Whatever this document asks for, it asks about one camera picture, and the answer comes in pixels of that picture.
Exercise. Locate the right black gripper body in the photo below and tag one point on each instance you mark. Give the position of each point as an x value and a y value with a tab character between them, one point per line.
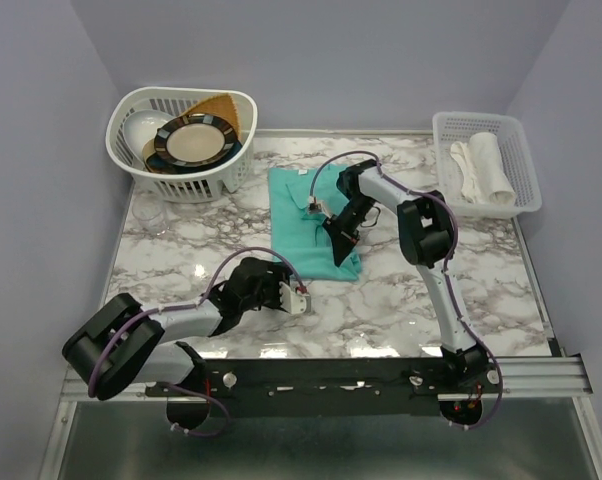
353	214

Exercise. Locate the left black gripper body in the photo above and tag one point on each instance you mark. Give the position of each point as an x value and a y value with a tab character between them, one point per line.
269	293

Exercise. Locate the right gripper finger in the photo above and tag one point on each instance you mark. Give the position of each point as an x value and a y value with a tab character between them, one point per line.
333	230
346	245

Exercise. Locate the teal t shirt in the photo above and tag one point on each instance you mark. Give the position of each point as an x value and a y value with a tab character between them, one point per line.
299	235

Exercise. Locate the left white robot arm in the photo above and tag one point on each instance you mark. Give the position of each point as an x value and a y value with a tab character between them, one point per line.
126	343

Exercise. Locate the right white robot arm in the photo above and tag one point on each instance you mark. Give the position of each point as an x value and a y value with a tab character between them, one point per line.
428	238

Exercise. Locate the round white dish basket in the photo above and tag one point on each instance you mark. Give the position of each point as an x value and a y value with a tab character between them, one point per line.
184	188

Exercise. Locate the clear drinking glass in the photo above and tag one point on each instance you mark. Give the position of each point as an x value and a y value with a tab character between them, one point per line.
151	216

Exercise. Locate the folded white cloth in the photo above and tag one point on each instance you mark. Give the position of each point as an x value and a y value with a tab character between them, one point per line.
466	158

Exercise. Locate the rectangular white mesh basket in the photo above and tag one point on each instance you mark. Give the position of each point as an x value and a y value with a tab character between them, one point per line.
449	127

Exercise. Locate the striped rim beige plate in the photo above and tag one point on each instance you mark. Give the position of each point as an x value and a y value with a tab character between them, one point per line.
193	140

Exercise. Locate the rolled white t shirt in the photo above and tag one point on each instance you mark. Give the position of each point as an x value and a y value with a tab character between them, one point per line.
494	181

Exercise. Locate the white bowl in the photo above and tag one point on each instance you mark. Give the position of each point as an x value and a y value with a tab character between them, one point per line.
141	127

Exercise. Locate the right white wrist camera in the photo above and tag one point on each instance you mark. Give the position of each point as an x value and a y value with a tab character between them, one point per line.
317	210

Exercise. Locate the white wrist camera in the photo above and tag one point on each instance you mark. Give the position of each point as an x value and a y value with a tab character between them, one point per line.
317	210
293	301

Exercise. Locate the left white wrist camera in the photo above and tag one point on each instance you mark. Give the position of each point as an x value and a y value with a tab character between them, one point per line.
293	301

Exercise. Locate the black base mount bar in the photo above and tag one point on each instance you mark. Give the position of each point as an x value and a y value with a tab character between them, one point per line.
334	387

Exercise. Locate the aluminium frame rail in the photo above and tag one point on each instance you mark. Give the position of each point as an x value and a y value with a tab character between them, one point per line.
516	377

